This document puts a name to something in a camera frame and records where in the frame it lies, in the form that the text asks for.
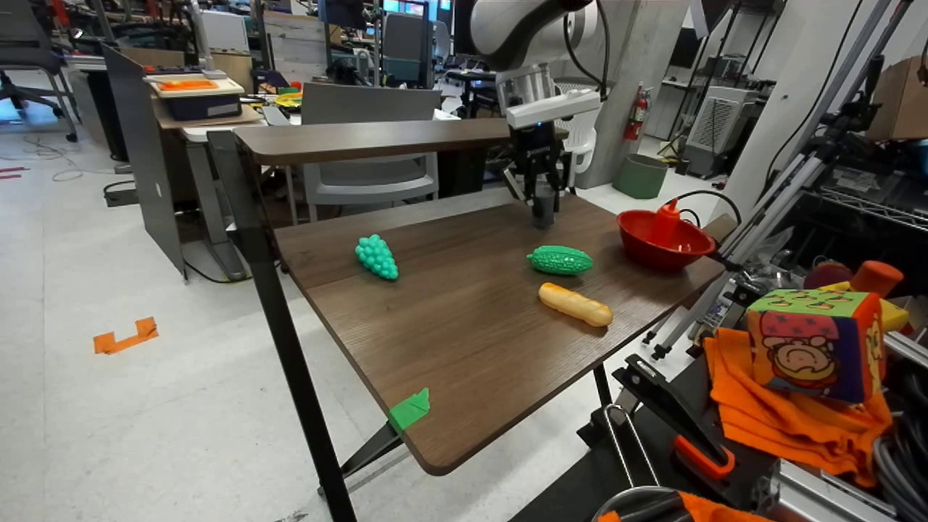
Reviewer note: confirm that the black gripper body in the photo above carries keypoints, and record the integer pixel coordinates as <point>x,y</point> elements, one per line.
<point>541,148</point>

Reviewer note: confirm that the yellow toy corn cob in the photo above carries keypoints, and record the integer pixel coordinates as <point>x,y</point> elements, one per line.
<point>576,304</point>

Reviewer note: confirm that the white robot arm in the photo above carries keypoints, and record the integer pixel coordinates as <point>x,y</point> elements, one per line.
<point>512,23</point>

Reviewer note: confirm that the grey chair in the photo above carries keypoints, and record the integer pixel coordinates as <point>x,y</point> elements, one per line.
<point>369,103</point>

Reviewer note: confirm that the red fire extinguisher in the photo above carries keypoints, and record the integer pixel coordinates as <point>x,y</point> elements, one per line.
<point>637,116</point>

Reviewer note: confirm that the green toy cucumber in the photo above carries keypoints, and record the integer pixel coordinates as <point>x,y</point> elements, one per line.
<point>562,260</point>

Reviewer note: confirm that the brown wooden desk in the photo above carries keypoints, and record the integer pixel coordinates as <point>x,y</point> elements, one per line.
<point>386,136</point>

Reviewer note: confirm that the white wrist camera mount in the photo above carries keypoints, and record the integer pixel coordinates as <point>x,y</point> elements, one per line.
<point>546,103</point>

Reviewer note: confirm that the orange plush toy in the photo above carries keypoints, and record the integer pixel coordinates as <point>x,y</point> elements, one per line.
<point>878,275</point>

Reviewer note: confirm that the green toy grape bunch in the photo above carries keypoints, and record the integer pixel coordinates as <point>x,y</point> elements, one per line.
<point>375,257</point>

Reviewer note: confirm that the box with orange lid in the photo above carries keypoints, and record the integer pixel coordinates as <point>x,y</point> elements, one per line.
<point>192,93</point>

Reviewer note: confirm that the orange cloth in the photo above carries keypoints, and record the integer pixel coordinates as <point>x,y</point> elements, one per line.
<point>794,420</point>

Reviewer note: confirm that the cardboard box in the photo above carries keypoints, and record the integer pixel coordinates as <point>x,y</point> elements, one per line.
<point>899,97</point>

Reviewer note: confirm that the aluminium frame rails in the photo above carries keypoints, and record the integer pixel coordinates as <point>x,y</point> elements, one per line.
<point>802,116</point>

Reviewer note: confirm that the colourful plush cube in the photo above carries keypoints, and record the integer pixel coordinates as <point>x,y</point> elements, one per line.
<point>815,338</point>

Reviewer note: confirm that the white chair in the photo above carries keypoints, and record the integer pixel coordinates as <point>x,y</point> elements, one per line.
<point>583,145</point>

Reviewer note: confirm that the green waste bin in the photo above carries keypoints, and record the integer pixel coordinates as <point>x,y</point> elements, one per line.
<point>640,174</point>

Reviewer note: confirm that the black table leg frame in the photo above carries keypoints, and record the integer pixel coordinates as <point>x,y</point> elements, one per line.
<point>280,320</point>

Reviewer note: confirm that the red plastic bowl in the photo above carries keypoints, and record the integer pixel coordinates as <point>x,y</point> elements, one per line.
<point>665,241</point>

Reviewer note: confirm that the grey partition panel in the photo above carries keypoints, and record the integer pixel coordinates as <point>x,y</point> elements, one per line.
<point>147,162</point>

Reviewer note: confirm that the green tape piece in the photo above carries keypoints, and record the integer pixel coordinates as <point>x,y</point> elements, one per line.
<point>411,410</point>

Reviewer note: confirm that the orange floor bracket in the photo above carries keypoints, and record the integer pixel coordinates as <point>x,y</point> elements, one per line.
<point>127,338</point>

